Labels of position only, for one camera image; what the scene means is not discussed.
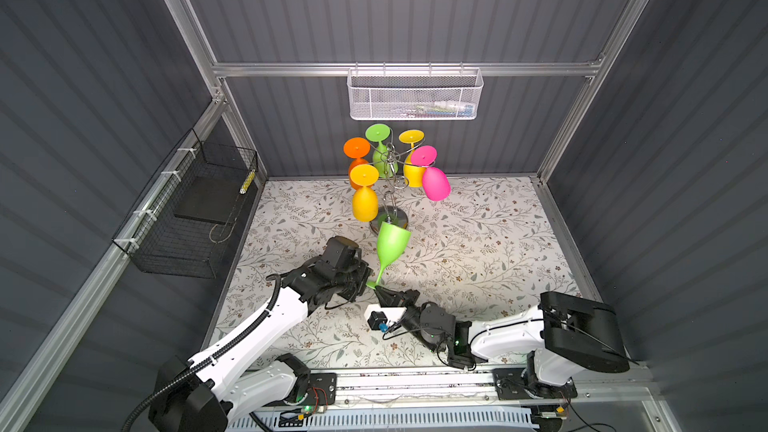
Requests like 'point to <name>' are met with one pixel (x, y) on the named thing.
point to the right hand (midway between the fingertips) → (383, 286)
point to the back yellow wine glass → (414, 175)
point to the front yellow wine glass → (365, 202)
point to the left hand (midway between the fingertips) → (378, 270)
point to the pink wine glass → (435, 183)
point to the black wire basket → (182, 226)
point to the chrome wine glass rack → (397, 173)
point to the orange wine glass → (356, 147)
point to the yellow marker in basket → (248, 182)
